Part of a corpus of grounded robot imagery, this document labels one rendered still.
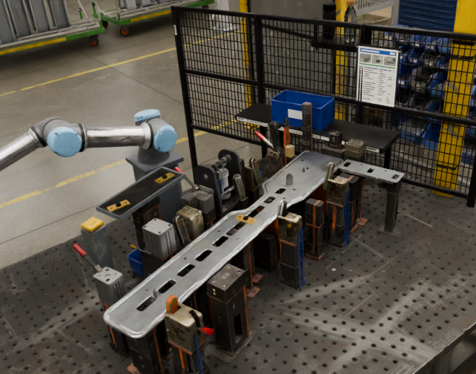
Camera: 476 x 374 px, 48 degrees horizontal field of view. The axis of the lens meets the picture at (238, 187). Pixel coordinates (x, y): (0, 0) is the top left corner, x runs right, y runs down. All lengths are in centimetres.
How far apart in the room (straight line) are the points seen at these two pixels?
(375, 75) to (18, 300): 198
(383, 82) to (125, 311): 168
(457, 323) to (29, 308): 174
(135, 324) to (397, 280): 114
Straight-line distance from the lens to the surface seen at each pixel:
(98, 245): 205
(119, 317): 185
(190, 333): 170
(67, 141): 217
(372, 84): 283
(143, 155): 250
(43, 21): 908
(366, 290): 232
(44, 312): 245
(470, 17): 263
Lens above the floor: 224
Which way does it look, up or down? 31 degrees down
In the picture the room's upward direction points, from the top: 5 degrees counter-clockwise
